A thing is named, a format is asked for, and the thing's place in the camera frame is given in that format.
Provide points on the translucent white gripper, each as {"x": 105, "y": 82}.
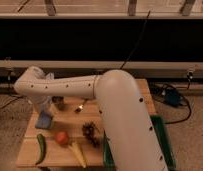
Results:
{"x": 42, "y": 103}

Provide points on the blue sponge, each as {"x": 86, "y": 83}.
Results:
{"x": 44, "y": 121}

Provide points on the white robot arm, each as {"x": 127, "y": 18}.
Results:
{"x": 126, "y": 121}

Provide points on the small metal cup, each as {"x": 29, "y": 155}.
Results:
{"x": 58, "y": 102}

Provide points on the white folded cloth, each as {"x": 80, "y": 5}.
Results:
{"x": 49, "y": 76}

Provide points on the metal spoon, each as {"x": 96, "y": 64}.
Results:
{"x": 81, "y": 106}

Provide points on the red apple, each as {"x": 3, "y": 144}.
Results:
{"x": 61, "y": 138}

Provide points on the yellow corn cob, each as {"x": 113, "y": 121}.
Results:
{"x": 75, "y": 148}

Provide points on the purple grape bunch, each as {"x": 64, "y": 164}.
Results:
{"x": 88, "y": 131}

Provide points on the green plastic tray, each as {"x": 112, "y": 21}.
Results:
{"x": 163, "y": 140}

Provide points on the blue power adapter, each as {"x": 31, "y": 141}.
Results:
{"x": 172, "y": 98}

